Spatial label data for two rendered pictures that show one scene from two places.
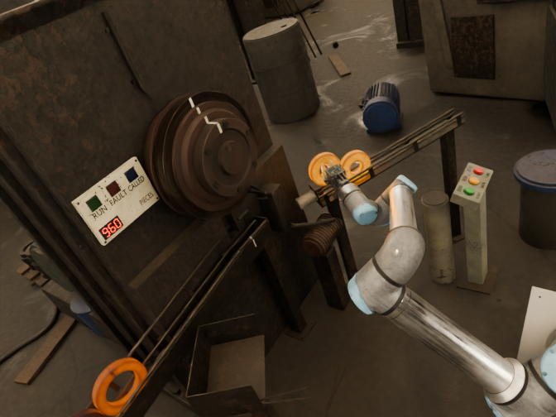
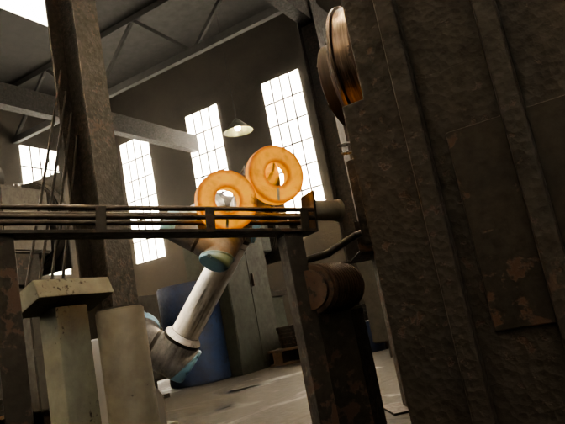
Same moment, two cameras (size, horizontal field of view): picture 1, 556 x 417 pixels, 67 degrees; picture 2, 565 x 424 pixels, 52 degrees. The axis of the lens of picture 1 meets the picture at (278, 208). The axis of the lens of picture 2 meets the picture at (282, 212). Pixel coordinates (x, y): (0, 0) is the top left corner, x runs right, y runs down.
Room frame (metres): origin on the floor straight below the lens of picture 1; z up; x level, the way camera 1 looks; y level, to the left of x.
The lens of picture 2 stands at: (3.04, -0.68, 0.41)
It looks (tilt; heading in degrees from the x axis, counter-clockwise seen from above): 10 degrees up; 163
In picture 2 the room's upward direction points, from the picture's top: 11 degrees counter-clockwise
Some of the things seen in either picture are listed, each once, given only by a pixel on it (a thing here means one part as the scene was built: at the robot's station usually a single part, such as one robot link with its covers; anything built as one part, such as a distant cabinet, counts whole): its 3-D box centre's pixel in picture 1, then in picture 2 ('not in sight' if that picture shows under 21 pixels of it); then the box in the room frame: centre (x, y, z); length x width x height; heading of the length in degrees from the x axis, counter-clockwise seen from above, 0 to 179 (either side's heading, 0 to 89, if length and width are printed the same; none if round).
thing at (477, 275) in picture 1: (476, 232); (74, 401); (1.40, -0.83, 0.31); 0.24 x 0.16 x 0.62; 134
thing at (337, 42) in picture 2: (209, 155); (370, 74); (1.45, 0.17, 1.11); 0.47 x 0.06 x 0.47; 134
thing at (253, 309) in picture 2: not in sight; (232, 292); (-2.53, 0.36, 0.75); 0.70 x 0.48 x 1.50; 134
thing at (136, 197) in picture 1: (119, 200); not in sight; (1.30, 0.49, 1.15); 0.26 x 0.02 x 0.18; 134
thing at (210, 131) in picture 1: (227, 157); (343, 85); (1.38, 0.10, 1.11); 0.28 x 0.06 x 0.28; 134
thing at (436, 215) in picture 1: (438, 239); (133, 412); (1.49, -0.69, 0.26); 0.12 x 0.12 x 0.52
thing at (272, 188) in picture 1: (275, 208); (377, 198); (1.63, 0.01, 0.68); 0.11 x 0.08 x 0.24; 44
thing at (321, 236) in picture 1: (332, 263); (344, 366); (1.59, -0.16, 0.27); 0.22 x 0.13 x 0.53; 134
